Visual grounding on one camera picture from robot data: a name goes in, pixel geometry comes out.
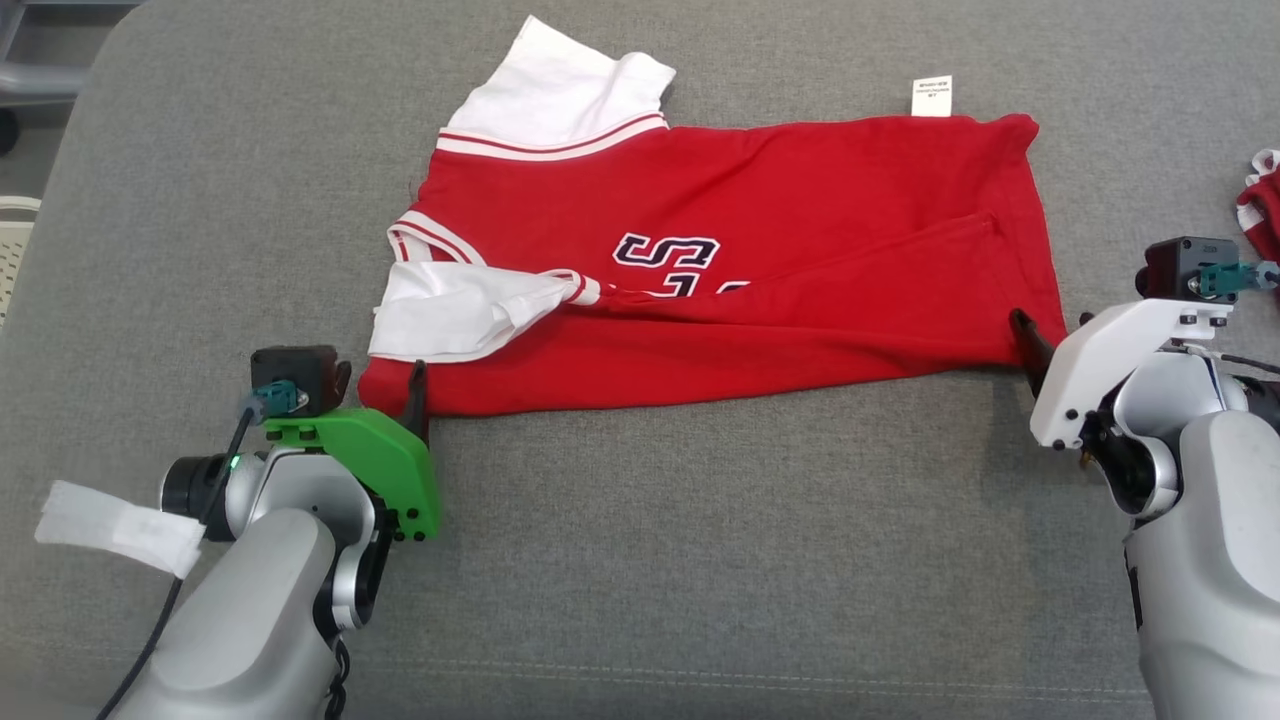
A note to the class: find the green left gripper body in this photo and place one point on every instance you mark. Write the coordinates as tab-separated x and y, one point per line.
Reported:
400	470

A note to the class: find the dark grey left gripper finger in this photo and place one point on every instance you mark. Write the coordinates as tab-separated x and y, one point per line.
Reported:
417	400

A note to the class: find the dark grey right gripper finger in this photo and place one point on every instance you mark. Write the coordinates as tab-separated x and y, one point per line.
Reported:
1033	350

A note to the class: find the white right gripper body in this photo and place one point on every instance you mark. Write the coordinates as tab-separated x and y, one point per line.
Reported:
1100	360

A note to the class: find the red shorts with white stripe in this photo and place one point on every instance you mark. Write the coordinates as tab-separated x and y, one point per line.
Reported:
1262	210

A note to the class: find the red jersey with white sleeves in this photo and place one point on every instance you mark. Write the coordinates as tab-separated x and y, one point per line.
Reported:
800	200

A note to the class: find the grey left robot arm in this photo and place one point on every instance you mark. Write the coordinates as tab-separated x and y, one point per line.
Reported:
260	600

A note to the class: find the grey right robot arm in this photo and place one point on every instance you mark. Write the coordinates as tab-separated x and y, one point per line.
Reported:
1210	560

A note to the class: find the cream perforated laundry basket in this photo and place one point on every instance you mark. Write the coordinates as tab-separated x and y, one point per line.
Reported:
12	260

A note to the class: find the grey wheeled metal stand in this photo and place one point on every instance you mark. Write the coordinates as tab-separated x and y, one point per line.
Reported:
40	80

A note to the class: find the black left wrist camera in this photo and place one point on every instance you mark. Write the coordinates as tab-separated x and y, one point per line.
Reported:
300	370

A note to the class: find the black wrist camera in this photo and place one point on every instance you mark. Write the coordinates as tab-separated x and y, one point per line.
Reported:
1175	265
300	370

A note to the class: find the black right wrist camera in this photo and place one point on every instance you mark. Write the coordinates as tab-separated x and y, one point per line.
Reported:
1175	265

